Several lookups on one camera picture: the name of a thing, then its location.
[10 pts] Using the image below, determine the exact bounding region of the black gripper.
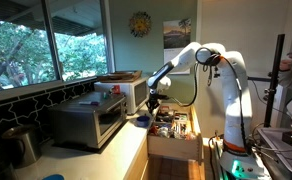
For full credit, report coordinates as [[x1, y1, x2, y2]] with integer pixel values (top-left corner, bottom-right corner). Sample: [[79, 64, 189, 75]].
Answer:
[[147, 93, 169, 116]]

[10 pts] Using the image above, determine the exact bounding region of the white microwave oven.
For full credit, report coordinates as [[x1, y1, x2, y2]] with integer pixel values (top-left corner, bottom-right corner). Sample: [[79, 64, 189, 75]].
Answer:
[[93, 77, 150, 116]]

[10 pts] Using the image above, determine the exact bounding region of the gray toaster oven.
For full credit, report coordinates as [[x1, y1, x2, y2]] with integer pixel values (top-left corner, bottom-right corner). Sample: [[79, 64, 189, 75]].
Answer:
[[47, 91, 128, 150]]

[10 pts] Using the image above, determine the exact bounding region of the blue cup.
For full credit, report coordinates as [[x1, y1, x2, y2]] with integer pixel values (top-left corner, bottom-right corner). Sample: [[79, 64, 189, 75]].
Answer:
[[136, 115, 151, 129]]

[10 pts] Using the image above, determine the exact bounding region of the open wooden drawer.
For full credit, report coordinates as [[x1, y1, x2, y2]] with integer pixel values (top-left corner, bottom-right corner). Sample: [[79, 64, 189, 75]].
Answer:
[[147, 102, 204, 163]]

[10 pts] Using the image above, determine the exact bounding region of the red mug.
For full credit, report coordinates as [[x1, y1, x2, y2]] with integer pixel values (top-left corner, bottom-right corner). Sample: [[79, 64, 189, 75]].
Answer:
[[110, 84, 122, 95]]

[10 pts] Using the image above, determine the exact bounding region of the wooden serving tray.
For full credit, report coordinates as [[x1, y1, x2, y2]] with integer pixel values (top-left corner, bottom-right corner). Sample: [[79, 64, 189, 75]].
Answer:
[[96, 70, 143, 84]]

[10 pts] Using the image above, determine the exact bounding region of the wooden base cabinet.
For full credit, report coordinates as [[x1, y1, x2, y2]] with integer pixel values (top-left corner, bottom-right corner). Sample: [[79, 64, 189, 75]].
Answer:
[[122, 133, 151, 180]]

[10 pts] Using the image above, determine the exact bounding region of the purple Sharpie marker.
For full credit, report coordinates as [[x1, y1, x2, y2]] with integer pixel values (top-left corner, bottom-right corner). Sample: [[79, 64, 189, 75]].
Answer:
[[78, 100, 101, 107]]

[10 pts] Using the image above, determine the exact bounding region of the round blue object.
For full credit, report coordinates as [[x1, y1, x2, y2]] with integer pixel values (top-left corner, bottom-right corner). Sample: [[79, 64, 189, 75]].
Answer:
[[41, 173, 66, 180]]

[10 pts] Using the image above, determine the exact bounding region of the grey side table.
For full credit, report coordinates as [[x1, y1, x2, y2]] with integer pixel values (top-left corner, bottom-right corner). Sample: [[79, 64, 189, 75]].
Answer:
[[256, 123, 292, 178]]

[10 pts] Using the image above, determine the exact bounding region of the stainless steel pot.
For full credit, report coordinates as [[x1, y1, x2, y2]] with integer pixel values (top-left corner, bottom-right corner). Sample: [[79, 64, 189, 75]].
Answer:
[[1, 124, 43, 169]]

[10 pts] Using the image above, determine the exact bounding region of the grey corrugated cable conduit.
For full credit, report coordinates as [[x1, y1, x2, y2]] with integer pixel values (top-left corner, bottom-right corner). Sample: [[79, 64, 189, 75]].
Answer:
[[167, 62, 200, 108]]

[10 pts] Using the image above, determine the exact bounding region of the wall calendar with landscape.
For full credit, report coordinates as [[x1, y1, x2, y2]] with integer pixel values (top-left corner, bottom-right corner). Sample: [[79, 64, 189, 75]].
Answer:
[[162, 18, 193, 76]]

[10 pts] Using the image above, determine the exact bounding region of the sun shaped wall decoration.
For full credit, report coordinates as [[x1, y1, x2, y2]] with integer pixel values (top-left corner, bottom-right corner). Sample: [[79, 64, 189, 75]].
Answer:
[[128, 11, 153, 39]]

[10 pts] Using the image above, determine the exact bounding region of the black camera stand pole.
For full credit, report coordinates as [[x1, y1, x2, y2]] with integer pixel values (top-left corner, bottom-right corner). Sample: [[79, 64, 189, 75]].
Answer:
[[247, 33, 286, 128]]

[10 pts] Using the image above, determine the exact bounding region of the window with white frame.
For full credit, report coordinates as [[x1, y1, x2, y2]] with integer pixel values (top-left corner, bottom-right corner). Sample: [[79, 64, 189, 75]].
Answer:
[[0, 0, 115, 94]]

